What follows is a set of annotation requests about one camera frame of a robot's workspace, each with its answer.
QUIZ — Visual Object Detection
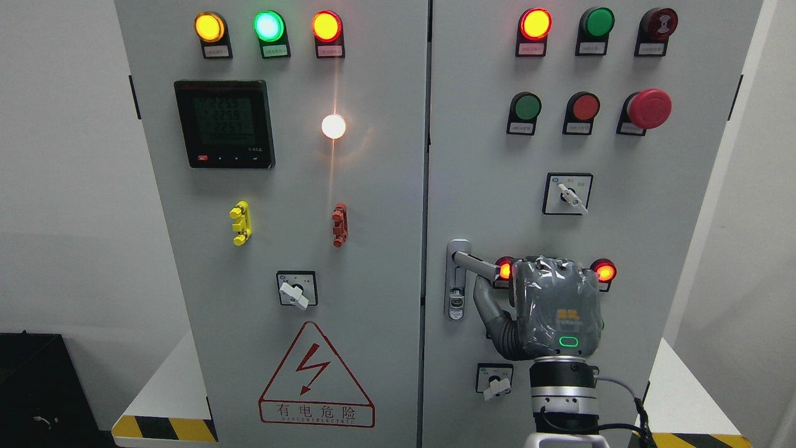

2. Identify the white selector switch right upper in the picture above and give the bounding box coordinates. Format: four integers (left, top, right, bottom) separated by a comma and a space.
542, 172, 594, 215

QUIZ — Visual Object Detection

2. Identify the red terminal clip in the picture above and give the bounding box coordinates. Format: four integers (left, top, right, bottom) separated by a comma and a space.
331, 202, 349, 248

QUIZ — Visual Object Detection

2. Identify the green indicator light top right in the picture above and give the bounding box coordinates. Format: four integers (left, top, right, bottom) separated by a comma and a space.
575, 7, 615, 56

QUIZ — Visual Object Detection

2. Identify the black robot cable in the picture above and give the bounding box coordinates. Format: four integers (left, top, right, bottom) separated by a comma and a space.
594, 375, 659, 448

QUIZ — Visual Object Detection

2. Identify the red lit indicator mid left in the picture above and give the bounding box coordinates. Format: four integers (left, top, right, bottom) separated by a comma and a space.
493, 257, 514, 289

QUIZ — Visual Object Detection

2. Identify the red electrical hazard warning sticker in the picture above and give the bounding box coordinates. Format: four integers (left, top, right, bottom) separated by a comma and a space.
259, 321, 376, 428

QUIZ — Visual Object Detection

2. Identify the yellow terminal clip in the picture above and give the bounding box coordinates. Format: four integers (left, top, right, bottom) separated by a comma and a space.
228, 200, 251, 246

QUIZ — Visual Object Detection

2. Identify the white selector switch right lower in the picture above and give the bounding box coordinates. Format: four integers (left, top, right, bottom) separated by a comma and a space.
476, 363, 514, 402

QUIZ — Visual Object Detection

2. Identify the red lit indicator mid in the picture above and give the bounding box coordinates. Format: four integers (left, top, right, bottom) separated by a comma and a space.
493, 257, 514, 289
590, 258, 618, 292

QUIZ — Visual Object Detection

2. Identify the red emergency stop mushroom button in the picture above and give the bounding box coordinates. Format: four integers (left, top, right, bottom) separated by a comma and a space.
615, 88, 673, 136

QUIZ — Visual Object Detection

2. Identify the grey right cabinet door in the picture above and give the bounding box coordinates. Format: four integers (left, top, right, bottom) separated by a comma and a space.
420, 1, 764, 447

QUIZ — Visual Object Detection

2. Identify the white lit indicator light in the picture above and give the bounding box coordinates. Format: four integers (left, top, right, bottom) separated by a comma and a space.
321, 113, 347, 140

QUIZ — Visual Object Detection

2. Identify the yellow indicator light top left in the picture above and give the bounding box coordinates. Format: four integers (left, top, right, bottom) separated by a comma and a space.
194, 11, 233, 60

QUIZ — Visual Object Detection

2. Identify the orange-red indicator light top right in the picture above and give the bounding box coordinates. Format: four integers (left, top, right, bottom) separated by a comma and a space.
515, 7, 552, 57

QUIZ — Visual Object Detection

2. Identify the silver door handle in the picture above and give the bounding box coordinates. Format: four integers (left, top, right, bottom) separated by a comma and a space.
445, 238, 500, 322

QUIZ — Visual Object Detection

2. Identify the grey cabinet door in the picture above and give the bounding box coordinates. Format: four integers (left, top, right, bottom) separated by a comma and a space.
420, 1, 764, 447
116, 1, 429, 447

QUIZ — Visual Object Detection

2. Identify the red push button upper row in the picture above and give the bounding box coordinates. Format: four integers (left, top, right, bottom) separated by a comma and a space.
562, 91, 600, 136

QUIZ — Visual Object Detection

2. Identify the red lit indicator mid right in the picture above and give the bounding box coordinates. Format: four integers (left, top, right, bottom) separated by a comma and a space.
590, 258, 618, 292

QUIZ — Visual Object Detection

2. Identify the white platform with hazard stripes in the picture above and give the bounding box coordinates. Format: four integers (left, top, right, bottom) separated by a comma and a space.
111, 331, 219, 447

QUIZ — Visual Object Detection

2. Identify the green lit indicator light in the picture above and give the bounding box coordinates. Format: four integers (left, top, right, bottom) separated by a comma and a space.
252, 9, 291, 59

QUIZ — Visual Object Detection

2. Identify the green push button upper row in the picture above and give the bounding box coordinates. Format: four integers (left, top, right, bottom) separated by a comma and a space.
506, 91, 542, 136

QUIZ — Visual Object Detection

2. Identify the black box lower left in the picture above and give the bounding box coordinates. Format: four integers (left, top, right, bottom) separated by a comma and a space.
1, 331, 103, 447

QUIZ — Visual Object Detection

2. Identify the dark red buzzer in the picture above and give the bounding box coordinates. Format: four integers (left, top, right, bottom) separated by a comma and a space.
634, 7, 678, 57

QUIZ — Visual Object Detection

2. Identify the grey left cabinet door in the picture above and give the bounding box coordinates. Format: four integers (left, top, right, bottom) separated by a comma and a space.
116, 1, 429, 447

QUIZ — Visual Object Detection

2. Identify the black digital power meter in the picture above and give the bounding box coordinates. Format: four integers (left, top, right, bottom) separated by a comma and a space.
174, 80, 275, 169

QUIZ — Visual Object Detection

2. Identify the white selector switch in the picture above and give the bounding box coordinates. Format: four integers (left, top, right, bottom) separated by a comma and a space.
542, 172, 594, 215
476, 363, 514, 402

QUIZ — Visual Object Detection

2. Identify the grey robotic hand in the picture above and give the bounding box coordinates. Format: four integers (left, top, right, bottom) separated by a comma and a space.
473, 256, 603, 361

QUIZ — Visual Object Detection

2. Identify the white selector switch left door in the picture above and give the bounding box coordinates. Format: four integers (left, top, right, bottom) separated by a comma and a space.
275, 270, 318, 310

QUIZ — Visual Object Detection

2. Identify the orange indicator light left door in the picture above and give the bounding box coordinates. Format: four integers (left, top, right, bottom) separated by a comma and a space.
311, 9, 346, 58

